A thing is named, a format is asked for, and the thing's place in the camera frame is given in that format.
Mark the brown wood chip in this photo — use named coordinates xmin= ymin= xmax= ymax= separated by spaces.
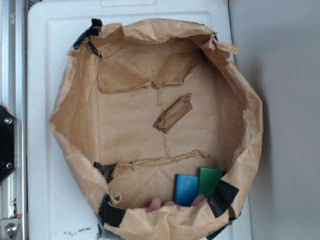
xmin=153 ymin=93 xmax=193 ymax=134

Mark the brown paper bag liner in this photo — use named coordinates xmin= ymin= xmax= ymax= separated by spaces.
xmin=49 ymin=18 xmax=264 ymax=240

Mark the blue wooden block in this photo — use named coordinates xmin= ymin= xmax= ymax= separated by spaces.
xmin=174 ymin=174 xmax=199 ymax=207

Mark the green wooden block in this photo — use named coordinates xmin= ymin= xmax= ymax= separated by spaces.
xmin=198 ymin=167 xmax=223 ymax=198

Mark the pink object under paper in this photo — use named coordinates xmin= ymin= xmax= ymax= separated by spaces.
xmin=145 ymin=194 xmax=205 ymax=213

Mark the black tape bottom right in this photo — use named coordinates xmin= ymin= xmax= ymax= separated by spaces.
xmin=207 ymin=180 xmax=239 ymax=218

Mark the black tape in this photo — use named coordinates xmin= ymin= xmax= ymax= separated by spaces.
xmin=207 ymin=180 xmax=239 ymax=218
xmin=72 ymin=18 xmax=103 ymax=59
xmin=97 ymin=194 xmax=126 ymax=228

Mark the black tape bottom left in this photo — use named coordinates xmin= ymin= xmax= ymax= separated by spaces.
xmin=97 ymin=194 xmax=126 ymax=228

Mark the black tape top left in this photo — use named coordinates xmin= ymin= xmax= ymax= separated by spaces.
xmin=72 ymin=18 xmax=103 ymax=59

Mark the black metal bracket plate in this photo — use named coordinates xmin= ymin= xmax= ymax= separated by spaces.
xmin=0 ymin=105 xmax=17 ymax=185

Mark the aluminium frame rail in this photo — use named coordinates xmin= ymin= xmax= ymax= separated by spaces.
xmin=0 ymin=0 xmax=29 ymax=240

